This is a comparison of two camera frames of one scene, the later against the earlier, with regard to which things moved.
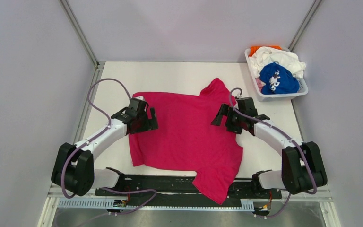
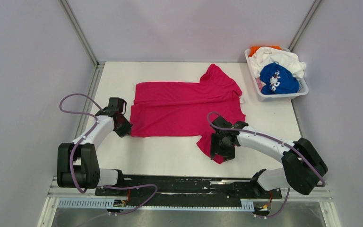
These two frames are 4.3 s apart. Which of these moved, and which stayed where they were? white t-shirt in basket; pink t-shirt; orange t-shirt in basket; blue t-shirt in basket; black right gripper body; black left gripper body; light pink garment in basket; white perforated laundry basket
Moved: black left gripper body; black right gripper body; pink t-shirt
Stayed: orange t-shirt in basket; white perforated laundry basket; white t-shirt in basket; blue t-shirt in basket; light pink garment in basket
